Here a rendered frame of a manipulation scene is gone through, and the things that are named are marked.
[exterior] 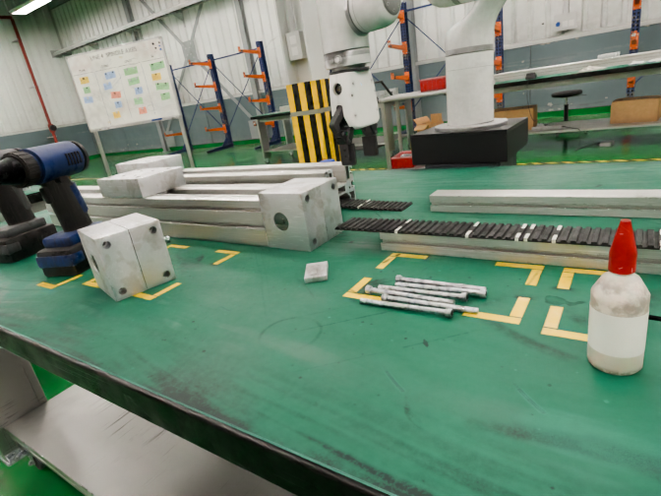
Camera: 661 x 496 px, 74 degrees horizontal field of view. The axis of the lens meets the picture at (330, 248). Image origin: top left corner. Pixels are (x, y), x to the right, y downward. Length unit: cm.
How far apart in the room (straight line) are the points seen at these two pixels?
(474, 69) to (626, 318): 94
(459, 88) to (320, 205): 65
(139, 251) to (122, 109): 622
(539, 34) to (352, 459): 820
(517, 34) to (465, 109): 723
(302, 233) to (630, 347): 46
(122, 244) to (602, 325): 57
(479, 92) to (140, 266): 92
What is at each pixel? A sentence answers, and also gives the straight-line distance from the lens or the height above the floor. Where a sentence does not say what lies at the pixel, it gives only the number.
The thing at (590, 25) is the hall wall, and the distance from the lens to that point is 830.
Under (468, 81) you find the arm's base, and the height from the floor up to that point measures 98.
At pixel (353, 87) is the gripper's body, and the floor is 101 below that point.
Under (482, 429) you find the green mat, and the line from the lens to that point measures 34.
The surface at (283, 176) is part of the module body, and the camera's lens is 93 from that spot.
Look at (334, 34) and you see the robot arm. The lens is 83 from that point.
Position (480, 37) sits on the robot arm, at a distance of 124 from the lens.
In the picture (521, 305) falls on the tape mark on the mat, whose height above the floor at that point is 78.
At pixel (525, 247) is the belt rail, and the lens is 58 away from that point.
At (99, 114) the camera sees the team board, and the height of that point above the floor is 116.
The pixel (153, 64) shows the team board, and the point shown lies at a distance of 651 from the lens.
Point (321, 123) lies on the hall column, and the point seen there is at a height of 73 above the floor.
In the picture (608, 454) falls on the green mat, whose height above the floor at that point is 78.
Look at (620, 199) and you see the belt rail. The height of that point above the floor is 81.
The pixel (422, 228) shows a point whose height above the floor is 81.
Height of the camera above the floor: 101
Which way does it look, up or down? 20 degrees down
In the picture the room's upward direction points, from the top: 9 degrees counter-clockwise
